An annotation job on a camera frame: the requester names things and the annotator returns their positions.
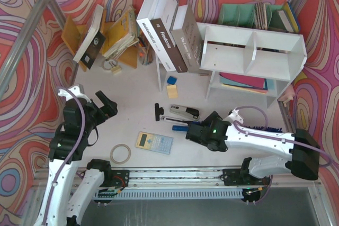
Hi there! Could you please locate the yellow sticky note pad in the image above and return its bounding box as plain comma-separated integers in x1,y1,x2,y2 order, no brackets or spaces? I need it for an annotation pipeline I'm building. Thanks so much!
166,85,178,99

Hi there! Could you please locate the white black stapler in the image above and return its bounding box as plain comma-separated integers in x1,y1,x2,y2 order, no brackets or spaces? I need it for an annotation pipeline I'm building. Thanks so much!
169,105,200,121

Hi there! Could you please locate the magenta paper sheet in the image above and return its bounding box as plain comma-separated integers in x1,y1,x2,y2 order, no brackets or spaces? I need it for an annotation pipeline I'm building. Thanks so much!
219,73,266,89

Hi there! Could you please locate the brown Fredonia book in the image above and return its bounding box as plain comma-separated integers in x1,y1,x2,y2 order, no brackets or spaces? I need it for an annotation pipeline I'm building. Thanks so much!
151,0,188,73

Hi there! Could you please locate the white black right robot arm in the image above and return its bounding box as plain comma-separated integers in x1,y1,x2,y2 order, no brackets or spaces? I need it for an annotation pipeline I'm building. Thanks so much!
170,105,320,180

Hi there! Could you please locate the green desk organizer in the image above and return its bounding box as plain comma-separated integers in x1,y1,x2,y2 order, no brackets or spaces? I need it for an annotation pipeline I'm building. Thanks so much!
218,3,287,32

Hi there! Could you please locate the blue microfiber duster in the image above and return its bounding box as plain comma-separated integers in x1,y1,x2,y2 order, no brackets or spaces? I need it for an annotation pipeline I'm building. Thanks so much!
172,122,283,133

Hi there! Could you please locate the white Mademoiselle book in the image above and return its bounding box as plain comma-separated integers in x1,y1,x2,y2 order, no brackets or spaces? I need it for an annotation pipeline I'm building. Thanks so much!
137,0,176,71

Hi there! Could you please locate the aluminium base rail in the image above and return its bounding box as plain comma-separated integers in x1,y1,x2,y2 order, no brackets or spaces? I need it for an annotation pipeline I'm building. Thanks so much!
92,167,320,204

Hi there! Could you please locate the blue yellow book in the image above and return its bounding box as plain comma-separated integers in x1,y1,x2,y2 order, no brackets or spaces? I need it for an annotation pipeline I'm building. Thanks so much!
277,2,300,34

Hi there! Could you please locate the white wooden bookshelf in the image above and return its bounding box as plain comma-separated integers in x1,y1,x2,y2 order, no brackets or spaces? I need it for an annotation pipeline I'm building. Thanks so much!
198,23,307,107

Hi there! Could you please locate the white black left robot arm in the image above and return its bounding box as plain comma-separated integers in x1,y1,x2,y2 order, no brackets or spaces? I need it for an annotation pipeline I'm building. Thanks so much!
34,85,118,225

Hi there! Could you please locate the black white paperback book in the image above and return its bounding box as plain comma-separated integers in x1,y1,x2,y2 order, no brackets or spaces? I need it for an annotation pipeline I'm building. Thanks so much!
73,4,105,69

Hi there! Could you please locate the beige Lonely Ones book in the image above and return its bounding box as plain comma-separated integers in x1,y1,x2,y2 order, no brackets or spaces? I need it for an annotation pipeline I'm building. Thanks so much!
171,4,203,73

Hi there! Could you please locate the yellow worn book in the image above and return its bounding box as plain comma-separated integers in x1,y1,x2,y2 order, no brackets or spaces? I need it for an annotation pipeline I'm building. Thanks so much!
102,5,139,60

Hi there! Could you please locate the blue eraser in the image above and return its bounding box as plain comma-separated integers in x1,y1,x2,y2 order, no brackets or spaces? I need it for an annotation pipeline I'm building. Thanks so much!
167,76,177,85

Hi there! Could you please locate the yellow wooden book holder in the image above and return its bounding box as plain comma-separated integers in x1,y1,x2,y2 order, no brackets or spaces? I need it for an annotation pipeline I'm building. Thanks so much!
61,5,139,70

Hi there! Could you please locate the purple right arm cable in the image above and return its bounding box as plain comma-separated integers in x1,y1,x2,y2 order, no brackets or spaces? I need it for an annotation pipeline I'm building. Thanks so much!
233,105,332,168

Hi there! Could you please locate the clear pencil cup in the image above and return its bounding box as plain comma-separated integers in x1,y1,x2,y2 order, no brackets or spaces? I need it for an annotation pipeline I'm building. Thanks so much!
137,35,154,66

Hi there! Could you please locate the wooden coasters stack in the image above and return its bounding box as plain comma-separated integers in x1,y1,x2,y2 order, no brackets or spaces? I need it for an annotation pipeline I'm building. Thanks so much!
255,2,268,30

